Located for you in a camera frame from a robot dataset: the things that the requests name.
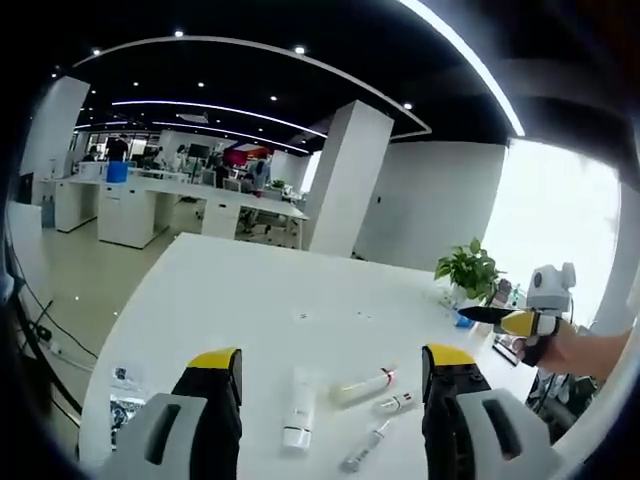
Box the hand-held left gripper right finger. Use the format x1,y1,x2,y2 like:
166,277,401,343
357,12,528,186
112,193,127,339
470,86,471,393
420,343,562,480

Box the green potted plant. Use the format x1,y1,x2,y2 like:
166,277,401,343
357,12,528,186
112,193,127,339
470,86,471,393
433,238,507,307

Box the small printed packet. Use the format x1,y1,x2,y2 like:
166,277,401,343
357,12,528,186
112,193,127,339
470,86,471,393
110,363,145,390

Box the white skincare tube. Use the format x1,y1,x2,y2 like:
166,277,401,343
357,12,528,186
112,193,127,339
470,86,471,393
280,366,317,450

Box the person's right hand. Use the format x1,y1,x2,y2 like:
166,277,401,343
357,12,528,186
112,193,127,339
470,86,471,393
511,317,577,370

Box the clear slim skincare tube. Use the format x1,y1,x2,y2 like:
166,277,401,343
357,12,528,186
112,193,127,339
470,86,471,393
340,418,395,472

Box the cream skincare bottle red band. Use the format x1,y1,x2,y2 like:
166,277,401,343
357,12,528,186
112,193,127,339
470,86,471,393
328,366,400,407

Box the black floor cable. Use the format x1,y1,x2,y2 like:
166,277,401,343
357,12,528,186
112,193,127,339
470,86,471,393
19,297,100,361

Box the small pink bottle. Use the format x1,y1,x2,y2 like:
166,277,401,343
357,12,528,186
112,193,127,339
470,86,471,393
491,278,516,309

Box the long white office desk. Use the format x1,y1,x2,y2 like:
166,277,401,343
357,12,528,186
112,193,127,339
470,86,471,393
52,167,310,250

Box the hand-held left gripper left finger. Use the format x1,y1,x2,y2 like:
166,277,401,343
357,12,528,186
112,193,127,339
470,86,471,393
97,346,244,480

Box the small white skincare bottle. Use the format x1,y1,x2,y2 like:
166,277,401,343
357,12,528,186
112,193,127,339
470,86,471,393
371,391,417,416

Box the blue storage box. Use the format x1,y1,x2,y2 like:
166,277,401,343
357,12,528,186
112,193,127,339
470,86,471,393
106,160,131,186

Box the large printed packet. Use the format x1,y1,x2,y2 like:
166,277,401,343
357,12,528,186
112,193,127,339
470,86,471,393
108,393,147,444

